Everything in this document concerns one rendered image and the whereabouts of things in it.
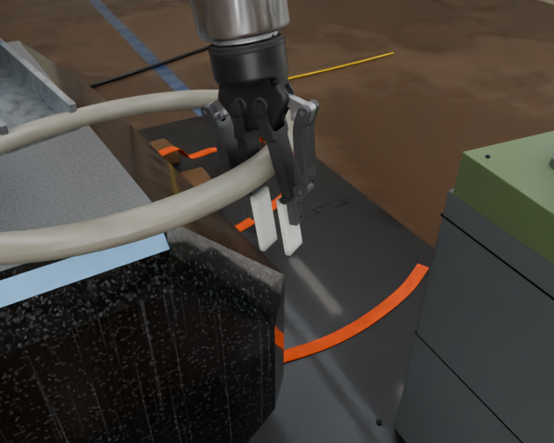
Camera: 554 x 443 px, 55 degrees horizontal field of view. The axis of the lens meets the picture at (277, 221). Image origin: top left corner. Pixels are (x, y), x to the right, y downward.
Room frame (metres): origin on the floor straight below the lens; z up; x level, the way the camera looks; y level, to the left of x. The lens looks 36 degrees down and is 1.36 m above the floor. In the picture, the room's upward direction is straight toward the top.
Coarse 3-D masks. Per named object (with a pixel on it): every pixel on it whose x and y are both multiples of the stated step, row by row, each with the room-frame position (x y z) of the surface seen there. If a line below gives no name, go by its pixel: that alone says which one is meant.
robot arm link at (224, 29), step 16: (192, 0) 0.51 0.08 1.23; (208, 0) 0.49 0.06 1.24; (224, 0) 0.49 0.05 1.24; (240, 0) 0.49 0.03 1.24; (256, 0) 0.49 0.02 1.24; (272, 0) 0.50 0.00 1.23; (208, 16) 0.49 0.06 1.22; (224, 16) 0.48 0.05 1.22; (240, 16) 0.48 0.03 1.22; (256, 16) 0.49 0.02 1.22; (272, 16) 0.49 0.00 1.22; (288, 16) 0.52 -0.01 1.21; (208, 32) 0.49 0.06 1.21; (224, 32) 0.48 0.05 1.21; (240, 32) 0.48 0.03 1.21; (256, 32) 0.48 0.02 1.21; (272, 32) 0.49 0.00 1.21
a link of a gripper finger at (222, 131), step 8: (208, 112) 0.53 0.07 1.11; (208, 120) 0.53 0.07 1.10; (216, 120) 0.52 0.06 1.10; (224, 120) 0.53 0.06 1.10; (216, 128) 0.52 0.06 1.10; (224, 128) 0.53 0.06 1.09; (232, 128) 0.54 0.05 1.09; (216, 136) 0.52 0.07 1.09; (224, 136) 0.52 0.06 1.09; (232, 136) 0.53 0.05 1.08; (216, 144) 0.52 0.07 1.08; (224, 144) 0.52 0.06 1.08; (232, 144) 0.53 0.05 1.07; (224, 152) 0.52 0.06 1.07; (232, 152) 0.52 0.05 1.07; (224, 160) 0.52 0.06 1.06; (232, 160) 0.52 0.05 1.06; (224, 168) 0.52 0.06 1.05; (232, 168) 0.51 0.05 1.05
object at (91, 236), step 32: (160, 96) 0.82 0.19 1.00; (192, 96) 0.81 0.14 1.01; (32, 128) 0.75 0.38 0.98; (64, 128) 0.78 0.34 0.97; (288, 128) 0.57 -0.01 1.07; (256, 160) 0.48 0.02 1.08; (192, 192) 0.42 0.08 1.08; (224, 192) 0.43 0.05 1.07; (64, 224) 0.39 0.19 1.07; (96, 224) 0.38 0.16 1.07; (128, 224) 0.38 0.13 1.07; (160, 224) 0.39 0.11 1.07; (0, 256) 0.36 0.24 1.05; (32, 256) 0.36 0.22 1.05; (64, 256) 0.37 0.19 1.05
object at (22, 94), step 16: (0, 48) 0.96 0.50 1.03; (0, 64) 0.97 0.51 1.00; (16, 64) 0.92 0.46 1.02; (0, 80) 0.92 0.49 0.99; (16, 80) 0.92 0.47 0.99; (32, 80) 0.88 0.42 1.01; (48, 80) 0.86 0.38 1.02; (0, 96) 0.86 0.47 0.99; (16, 96) 0.87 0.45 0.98; (32, 96) 0.88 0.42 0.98; (48, 96) 0.84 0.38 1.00; (64, 96) 0.81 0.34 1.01; (0, 112) 0.82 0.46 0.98; (16, 112) 0.82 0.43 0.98; (32, 112) 0.83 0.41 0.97; (48, 112) 0.83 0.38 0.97; (0, 128) 0.71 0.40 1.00; (32, 144) 0.75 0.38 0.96
